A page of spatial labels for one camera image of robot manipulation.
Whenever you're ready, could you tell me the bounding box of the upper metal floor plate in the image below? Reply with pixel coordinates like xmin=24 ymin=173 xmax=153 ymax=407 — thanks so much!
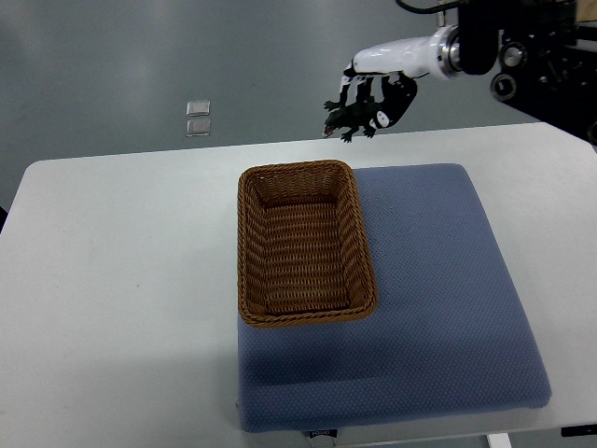
xmin=187 ymin=100 xmax=211 ymax=117

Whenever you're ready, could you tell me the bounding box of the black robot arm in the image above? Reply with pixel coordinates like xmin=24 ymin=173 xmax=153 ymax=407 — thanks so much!
xmin=398 ymin=1 xmax=596 ymax=144

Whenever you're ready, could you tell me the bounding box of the black label tag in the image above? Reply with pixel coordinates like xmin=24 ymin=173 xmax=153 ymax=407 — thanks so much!
xmin=307 ymin=429 xmax=339 ymax=440

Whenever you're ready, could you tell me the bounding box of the lower metal floor plate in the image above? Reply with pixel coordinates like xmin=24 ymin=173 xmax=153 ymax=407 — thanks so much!
xmin=186 ymin=118 xmax=211 ymax=137

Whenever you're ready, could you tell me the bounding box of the dark toy crocodile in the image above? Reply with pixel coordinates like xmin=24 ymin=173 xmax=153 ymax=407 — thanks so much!
xmin=322 ymin=76 xmax=390 ymax=143

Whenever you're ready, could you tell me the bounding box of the brown wicker basket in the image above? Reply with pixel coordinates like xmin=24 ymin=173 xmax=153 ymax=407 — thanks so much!
xmin=237 ymin=160 xmax=378 ymax=328

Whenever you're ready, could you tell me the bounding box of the black object bottom right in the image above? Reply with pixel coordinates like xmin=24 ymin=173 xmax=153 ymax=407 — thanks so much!
xmin=561 ymin=424 xmax=597 ymax=438

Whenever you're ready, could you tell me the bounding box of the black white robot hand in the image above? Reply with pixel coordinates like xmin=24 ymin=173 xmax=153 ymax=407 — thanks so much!
xmin=326 ymin=25 xmax=462 ymax=137

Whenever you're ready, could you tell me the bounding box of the black object left edge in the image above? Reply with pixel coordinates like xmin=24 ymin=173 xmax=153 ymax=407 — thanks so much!
xmin=0 ymin=206 xmax=7 ymax=232

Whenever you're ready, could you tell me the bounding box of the metal floor plate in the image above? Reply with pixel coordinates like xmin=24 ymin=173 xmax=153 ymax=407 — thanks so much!
xmin=186 ymin=118 xmax=211 ymax=137
xmin=187 ymin=100 xmax=211 ymax=117

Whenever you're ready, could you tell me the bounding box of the blue grey cushion mat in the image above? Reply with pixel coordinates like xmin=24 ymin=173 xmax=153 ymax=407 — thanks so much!
xmin=238 ymin=163 xmax=551 ymax=432

